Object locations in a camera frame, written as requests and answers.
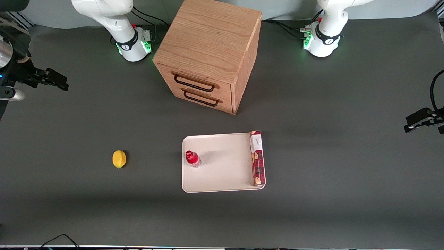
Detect black left arm base cables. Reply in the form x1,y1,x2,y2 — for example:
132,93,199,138
262,10,324,39

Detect wooden drawer front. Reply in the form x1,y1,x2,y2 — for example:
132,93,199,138
166,86,232,114
157,64,232,100

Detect wooden drawer cabinet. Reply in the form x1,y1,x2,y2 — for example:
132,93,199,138
152,0,263,115

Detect yellow lemon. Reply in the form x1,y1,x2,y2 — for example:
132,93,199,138
112,150,127,169

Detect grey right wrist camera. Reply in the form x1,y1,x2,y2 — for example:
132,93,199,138
0,86,26,102

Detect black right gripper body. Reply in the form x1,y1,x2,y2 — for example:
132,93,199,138
0,28,46,88

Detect black arm base cables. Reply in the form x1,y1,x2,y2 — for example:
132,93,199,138
262,10,324,39
131,6,169,44

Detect white plastic tray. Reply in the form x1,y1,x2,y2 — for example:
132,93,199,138
181,132,267,194

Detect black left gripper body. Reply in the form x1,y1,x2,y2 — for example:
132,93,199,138
429,106,444,126

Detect black right arm base cables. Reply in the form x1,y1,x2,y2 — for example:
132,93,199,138
131,6,169,44

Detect black looped gripper cable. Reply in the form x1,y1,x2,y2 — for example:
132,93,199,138
430,69,444,112

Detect black metal drawer handle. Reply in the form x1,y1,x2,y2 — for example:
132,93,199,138
173,74,215,93
183,90,220,107

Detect aluminium frame rail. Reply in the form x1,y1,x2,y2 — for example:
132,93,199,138
0,11,36,35

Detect red cookie box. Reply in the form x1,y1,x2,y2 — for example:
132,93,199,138
249,130,266,188

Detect black cable at table edge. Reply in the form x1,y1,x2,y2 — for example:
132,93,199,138
34,234,81,250

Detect red coke bottle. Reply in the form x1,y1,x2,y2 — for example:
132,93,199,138
185,150,202,168

